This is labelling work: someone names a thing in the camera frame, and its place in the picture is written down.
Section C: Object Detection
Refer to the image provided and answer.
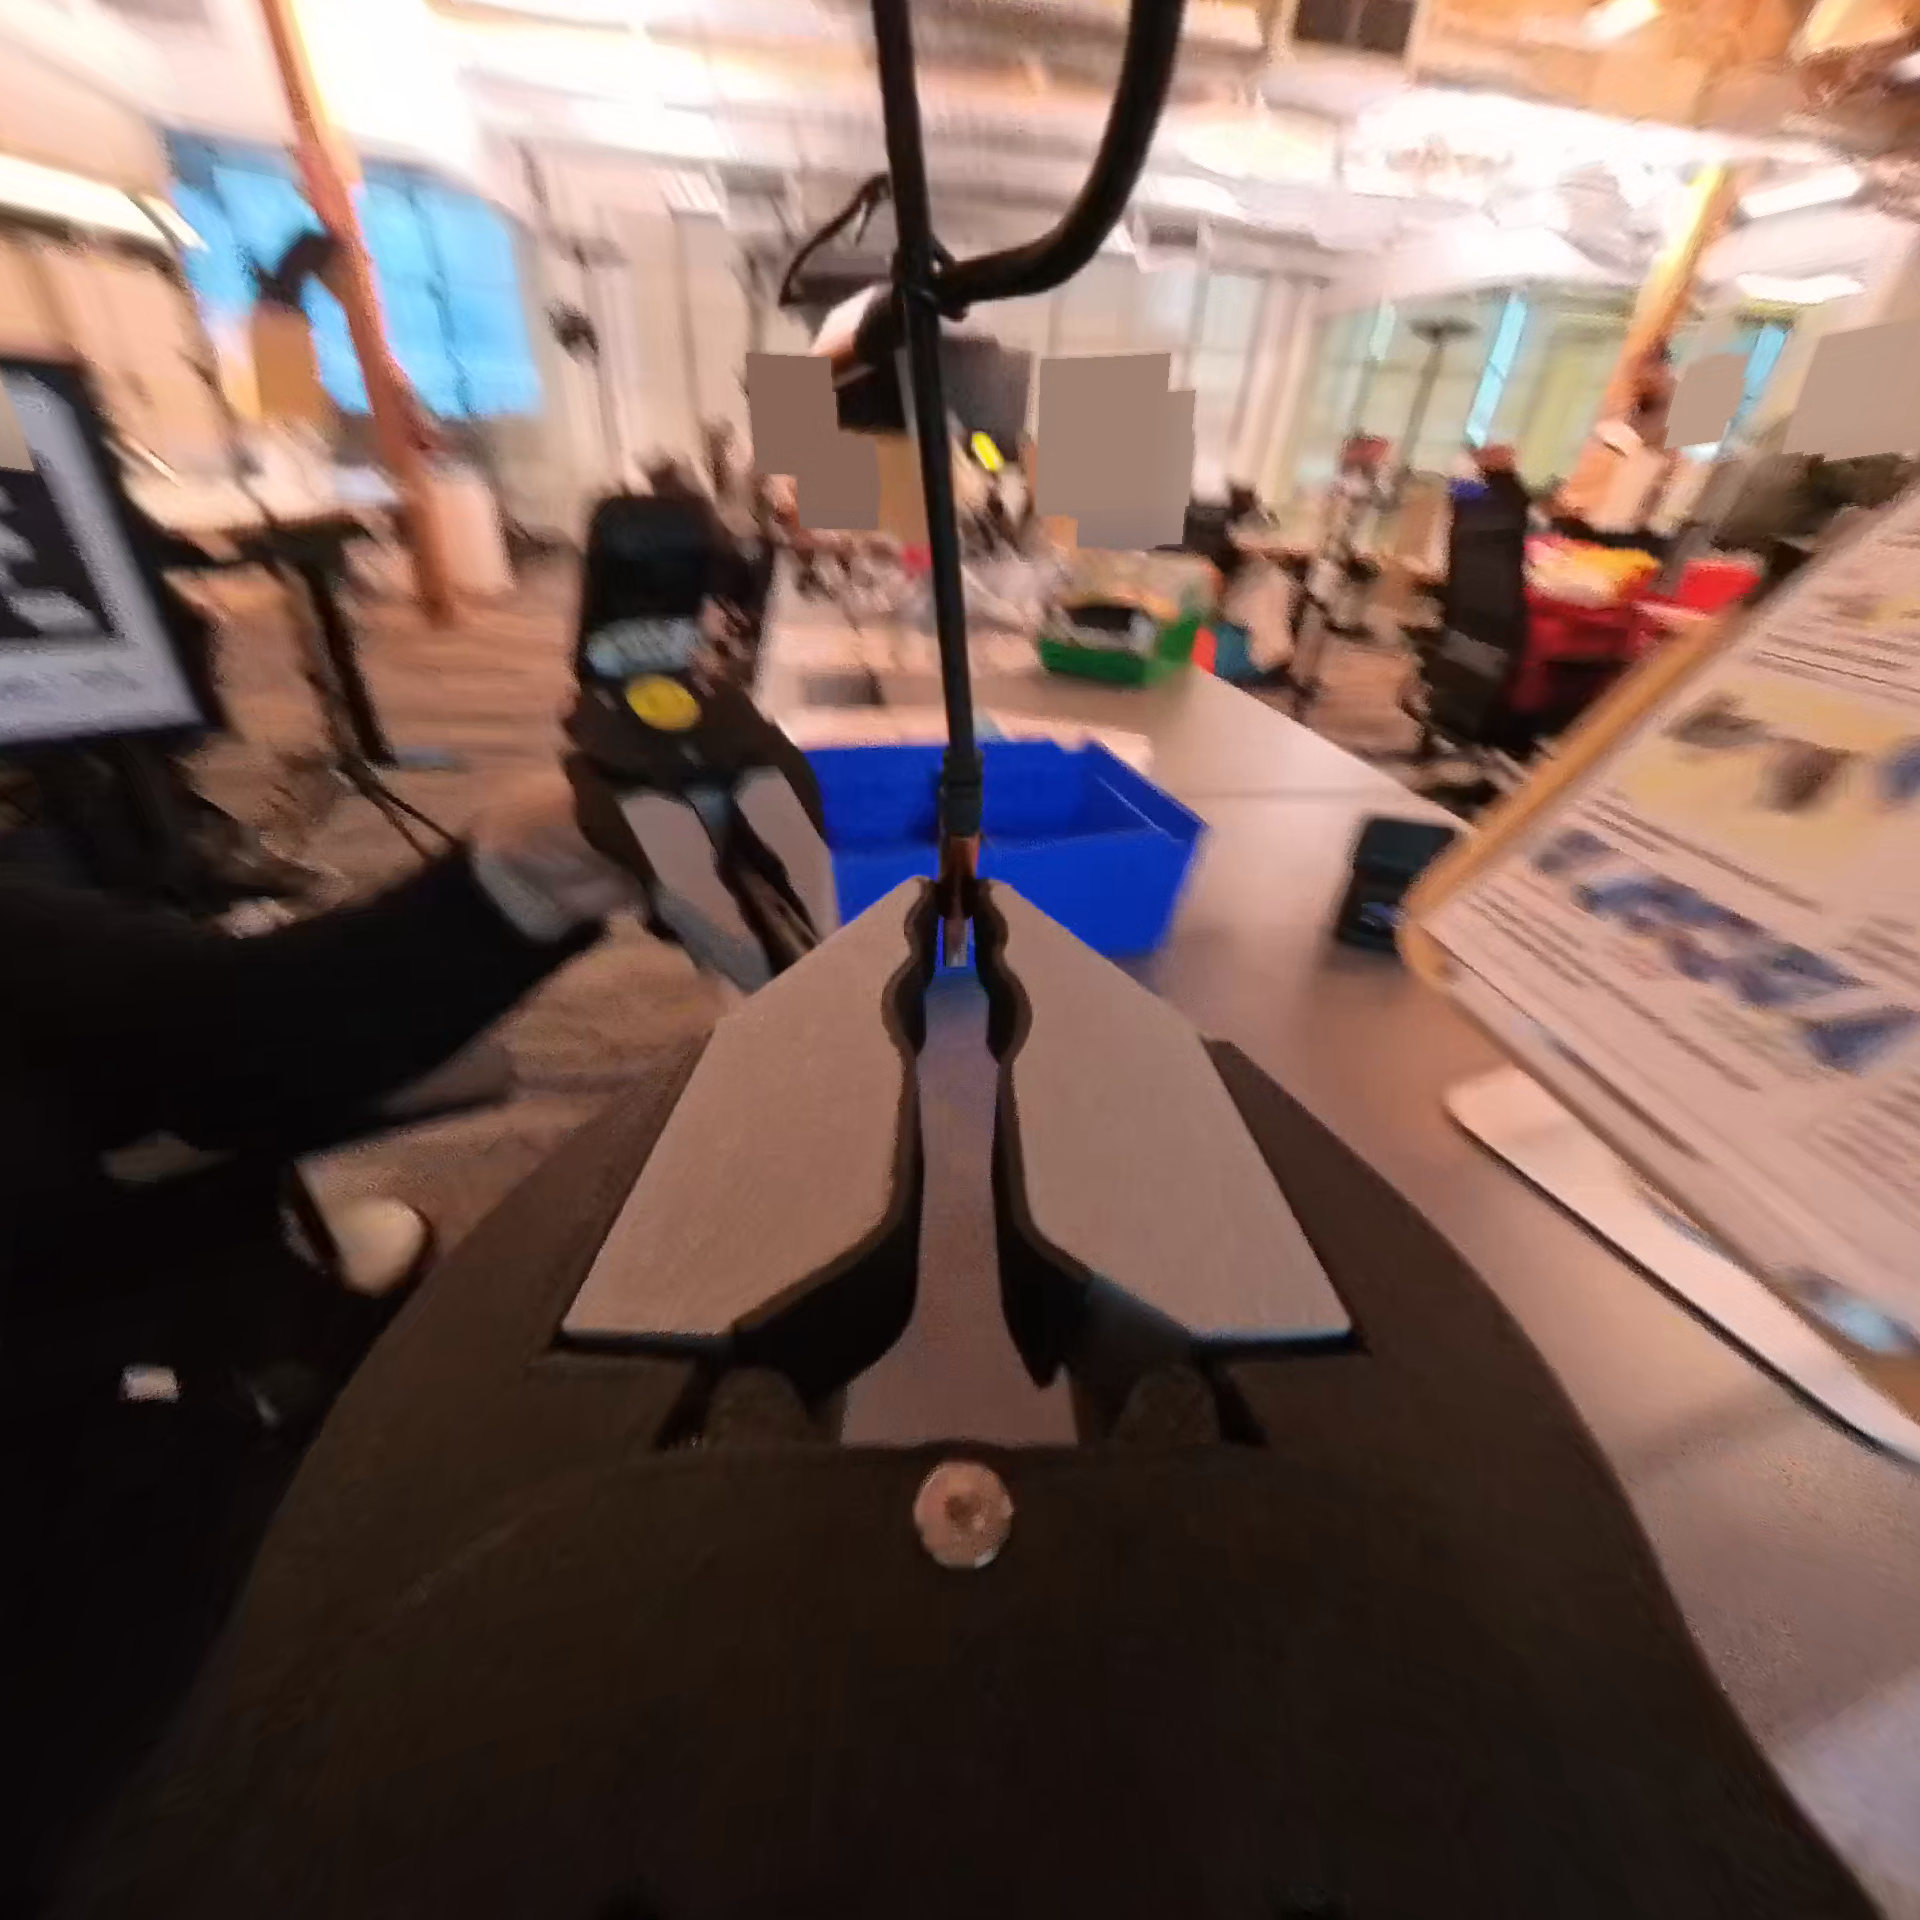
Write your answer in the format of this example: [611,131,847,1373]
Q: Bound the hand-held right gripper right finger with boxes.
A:
[975,878,1358,1388]

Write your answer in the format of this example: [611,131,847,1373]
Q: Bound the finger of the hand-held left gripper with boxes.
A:
[733,767,839,948]
[616,779,780,993]

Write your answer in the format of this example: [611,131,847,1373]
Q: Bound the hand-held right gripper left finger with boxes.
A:
[559,875,929,1398]

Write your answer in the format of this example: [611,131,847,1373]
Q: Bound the black cable with orange plug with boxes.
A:
[777,0,1190,969]

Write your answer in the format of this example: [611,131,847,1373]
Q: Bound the blue plastic bin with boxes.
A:
[802,734,1211,963]

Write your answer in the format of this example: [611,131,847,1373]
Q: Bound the person's left forearm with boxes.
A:
[0,847,602,1157]

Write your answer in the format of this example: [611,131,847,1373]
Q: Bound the person's left hand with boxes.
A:
[467,784,651,942]

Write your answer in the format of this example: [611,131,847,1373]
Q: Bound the black overhead light panel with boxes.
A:
[812,287,1042,441]

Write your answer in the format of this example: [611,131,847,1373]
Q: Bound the green cardboard box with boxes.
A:
[1037,566,1204,692]

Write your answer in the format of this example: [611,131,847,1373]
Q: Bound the white stand base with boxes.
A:
[1442,1061,1920,1464]

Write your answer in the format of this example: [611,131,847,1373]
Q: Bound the wooden display board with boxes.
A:
[1396,480,1920,1419]

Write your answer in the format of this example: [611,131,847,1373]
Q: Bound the black framed marker sign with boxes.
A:
[0,350,216,753]

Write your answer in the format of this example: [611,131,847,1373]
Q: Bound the person's dark clothed body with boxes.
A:
[0,1036,451,1920]

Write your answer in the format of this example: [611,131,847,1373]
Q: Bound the black office chair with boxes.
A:
[1400,480,1538,767]

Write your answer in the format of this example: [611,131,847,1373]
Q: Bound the red plastic bin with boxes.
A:
[1517,541,1769,711]

